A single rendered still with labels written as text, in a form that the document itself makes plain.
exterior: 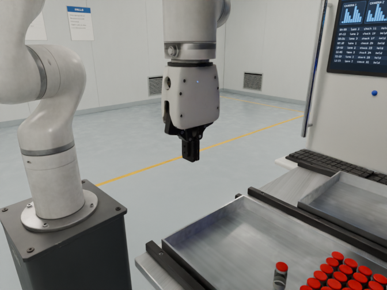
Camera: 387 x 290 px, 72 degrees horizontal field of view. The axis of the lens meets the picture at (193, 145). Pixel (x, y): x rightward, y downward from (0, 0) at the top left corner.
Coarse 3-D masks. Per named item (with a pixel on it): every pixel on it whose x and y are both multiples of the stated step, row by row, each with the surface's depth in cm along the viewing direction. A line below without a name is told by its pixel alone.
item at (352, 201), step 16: (336, 176) 81; (352, 176) 80; (320, 192) 75; (336, 192) 77; (352, 192) 77; (368, 192) 77; (384, 192) 75; (304, 208) 66; (320, 208) 70; (336, 208) 70; (352, 208) 70; (368, 208) 70; (384, 208) 70; (336, 224) 61; (352, 224) 58; (368, 224) 64; (384, 224) 64; (384, 240) 54
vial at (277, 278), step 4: (276, 272) 46; (280, 272) 45; (284, 272) 45; (276, 276) 46; (280, 276) 45; (284, 276) 45; (276, 280) 46; (280, 280) 46; (284, 280) 46; (276, 284) 46; (280, 284) 46; (284, 284) 46; (276, 288) 47; (280, 288) 46; (284, 288) 47
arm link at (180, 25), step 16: (176, 0) 37; (192, 0) 37; (208, 0) 38; (224, 0) 43; (176, 16) 38; (192, 16) 38; (208, 16) 38; (176, 32) 39; (192, 32) 38; (208, 32) 39
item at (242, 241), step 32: (192, 224) 59; (224, 224) 64; (256, 224) 64; (288, 224) 61; (192, 256) 54; (224, 256) 54; (256, 256) 54; (288, 256) 54; (320, 256) 54; (352, 256) 51; (224, 288) 47; (256, 288) 47; (288, 288) 47
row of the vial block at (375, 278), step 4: (376, 276) 44; (380, 276) 44; (384, 276) 44; (372, 280) 44; (376, 280) 43; (380, 280) 43; (384, 280) 43; (368, 284) 43; (372, 284) 42; (376, 284) 42; (380, 284) 42; (384, 284) 43; (368, 288) 42; (372, 288) 42; (376, 288) 42; (380, 288) 42; (384, 288) 43
